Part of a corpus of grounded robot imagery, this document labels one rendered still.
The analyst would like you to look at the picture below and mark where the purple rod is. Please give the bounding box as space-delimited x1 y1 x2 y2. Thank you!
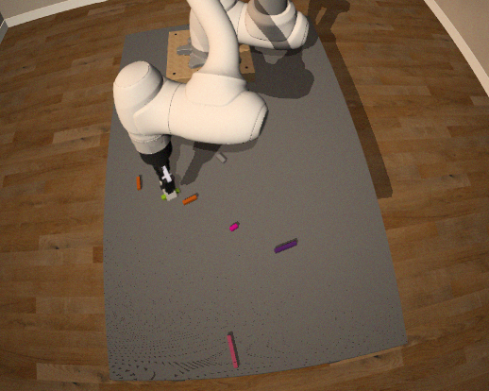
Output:
275 241 297 253

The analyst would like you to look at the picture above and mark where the pink rod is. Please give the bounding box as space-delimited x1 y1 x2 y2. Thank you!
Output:
227 335 238 368

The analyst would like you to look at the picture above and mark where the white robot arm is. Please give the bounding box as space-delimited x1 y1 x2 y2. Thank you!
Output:
113 0 310 154

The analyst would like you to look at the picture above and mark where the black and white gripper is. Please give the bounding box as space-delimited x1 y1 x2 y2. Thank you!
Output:
139 140 177 201

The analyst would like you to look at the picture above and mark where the lime green rod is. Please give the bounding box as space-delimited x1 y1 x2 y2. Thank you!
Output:
161 188 179 200

